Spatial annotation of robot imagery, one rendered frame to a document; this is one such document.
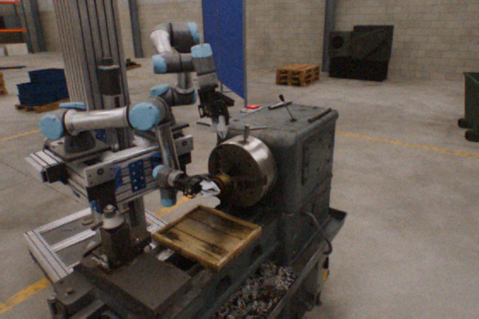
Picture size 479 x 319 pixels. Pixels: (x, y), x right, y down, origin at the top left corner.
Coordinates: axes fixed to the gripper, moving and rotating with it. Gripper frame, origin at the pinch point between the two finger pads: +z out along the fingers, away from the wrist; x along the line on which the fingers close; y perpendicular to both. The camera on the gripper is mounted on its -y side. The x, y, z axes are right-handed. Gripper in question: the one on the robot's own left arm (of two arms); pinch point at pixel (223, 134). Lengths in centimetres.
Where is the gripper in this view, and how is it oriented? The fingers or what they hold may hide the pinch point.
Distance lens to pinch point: 136.0
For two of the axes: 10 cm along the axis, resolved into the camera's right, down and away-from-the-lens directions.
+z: 2.1, 9.6, 2.0
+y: -5.8, 2.9, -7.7
